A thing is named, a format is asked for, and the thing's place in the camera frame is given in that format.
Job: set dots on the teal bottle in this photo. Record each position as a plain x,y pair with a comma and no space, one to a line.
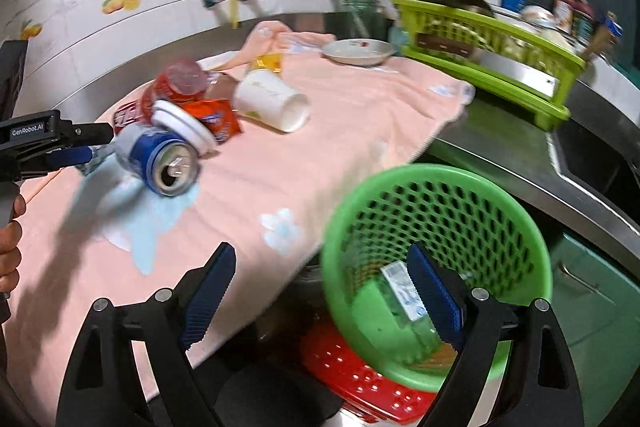
398,38

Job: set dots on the green cabinet door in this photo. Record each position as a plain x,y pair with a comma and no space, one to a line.
595,292

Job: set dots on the small drink carton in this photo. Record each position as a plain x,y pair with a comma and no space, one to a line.
402,289

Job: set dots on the plastic bottle red yellow label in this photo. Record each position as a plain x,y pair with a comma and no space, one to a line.
175,84

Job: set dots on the red soda can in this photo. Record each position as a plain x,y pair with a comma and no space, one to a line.
127,117

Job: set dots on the red plastic crate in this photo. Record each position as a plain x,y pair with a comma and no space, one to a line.
350,372

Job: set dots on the yellow snack packet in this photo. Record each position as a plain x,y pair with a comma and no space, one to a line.
267,63

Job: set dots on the peach towel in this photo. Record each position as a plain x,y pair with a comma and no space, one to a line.
280,167

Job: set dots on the white tape roll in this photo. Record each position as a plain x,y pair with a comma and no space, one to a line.
185,127

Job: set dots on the orange snack packet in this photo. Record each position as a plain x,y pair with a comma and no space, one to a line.
217,119

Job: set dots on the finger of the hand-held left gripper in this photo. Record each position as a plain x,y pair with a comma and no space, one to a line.
92,133
75,155

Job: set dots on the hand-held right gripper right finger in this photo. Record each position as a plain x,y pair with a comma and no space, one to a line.
434,302

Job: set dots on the dark green utensil holder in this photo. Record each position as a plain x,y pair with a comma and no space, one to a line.
370,17

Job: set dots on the blue cap bottle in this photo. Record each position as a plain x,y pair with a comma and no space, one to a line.
611,32

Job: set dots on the white paper cup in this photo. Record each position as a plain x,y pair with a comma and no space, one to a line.
270,99

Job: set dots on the green dish rack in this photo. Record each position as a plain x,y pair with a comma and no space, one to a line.
505,42

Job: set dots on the fruit wall sticker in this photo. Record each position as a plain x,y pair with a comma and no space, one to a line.
120,3
31,29

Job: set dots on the green mesh basket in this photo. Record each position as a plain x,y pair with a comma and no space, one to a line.
450,212

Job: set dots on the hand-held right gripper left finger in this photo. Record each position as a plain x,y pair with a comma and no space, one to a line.
210,297

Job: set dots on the dark sauce bottle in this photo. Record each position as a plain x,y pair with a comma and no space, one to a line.
584,19

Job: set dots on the red label sauce bottle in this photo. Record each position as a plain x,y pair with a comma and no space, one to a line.
564,7

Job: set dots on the white plate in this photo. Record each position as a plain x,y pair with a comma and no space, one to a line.
357,52

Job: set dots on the person's left hand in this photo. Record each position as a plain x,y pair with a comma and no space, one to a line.
11,252

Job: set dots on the blue soda can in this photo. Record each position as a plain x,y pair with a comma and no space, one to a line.
150,162

